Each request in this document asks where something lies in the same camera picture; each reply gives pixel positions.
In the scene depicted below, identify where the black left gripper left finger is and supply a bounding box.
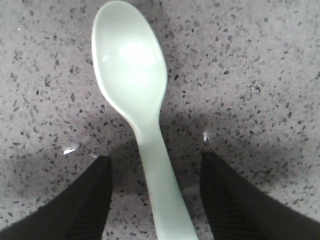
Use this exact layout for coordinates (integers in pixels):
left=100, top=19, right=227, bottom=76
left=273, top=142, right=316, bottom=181
left=0, top=156, right=112, bottom=240

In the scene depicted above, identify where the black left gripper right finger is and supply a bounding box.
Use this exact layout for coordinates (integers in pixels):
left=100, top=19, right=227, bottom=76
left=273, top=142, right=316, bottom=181
left=199, top=152, right=320, bottom=240

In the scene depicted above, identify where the pale green plastic spoon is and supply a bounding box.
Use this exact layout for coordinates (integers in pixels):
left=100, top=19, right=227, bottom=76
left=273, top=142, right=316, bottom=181
left=91, top=0, right=198, bottom=240

